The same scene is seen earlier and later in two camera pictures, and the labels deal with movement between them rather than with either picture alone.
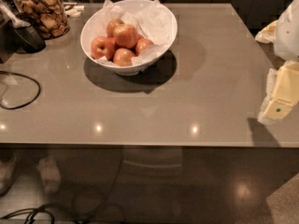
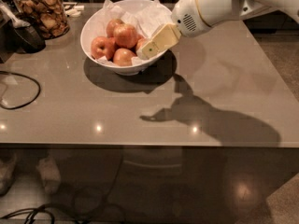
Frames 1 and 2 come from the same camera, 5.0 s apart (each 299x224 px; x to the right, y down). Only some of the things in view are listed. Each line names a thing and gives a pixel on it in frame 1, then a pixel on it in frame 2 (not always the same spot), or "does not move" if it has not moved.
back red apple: [111, 25] does not move
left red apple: [103, 47] does not move
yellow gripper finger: [282, 92] to [168, 35]
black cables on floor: [52, 209] does not move
